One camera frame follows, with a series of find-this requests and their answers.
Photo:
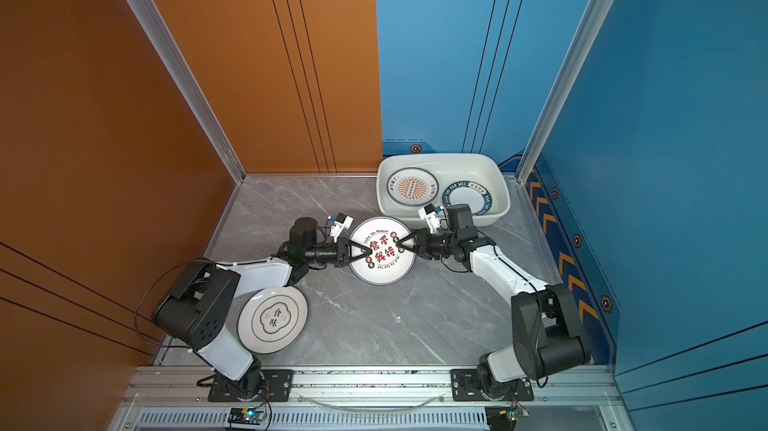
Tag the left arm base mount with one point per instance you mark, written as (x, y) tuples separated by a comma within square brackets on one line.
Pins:
[(274, 385)]

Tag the white flower outline plate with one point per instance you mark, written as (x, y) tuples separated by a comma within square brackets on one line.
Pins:
[(272, 319)]

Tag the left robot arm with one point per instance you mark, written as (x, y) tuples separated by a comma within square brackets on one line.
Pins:
[(195, 307)]

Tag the aluminium corner post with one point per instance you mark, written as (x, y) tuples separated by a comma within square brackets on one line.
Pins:
[(583, 40), (164, 44)]

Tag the aluminium corner post right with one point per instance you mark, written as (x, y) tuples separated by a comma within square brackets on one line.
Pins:
[(583, 40)]

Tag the orange sunburst plate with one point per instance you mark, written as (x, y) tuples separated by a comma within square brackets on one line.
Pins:
[(412, 187)]

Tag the aluminium front rail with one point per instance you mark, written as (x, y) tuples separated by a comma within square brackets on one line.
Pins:
[(370, 387)]

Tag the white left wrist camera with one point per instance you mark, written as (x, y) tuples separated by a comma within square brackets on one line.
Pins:
[(338, 225)]

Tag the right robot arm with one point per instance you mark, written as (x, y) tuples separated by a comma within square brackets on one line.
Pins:
[(548, 335)]

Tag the aluminium corner post left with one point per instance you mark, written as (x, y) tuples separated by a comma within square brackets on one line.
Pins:
[(164, 44)]

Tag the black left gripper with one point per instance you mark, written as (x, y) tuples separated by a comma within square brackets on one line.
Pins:
[(344, 250)]

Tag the green rim plate front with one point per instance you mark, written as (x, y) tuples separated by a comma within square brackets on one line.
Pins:
[(475, 196)]

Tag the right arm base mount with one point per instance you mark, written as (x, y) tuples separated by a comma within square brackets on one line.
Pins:
[(472, 384)]

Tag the green circuit board left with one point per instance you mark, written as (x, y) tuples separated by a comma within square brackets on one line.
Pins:
[(249, 418)]

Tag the circuit board right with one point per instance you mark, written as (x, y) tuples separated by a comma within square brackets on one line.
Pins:
[(505, 418)]

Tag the white red text plate front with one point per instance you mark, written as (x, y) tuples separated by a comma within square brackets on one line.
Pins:
[(385, 265)]

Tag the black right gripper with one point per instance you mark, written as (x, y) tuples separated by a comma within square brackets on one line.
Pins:
[(422, 244)]

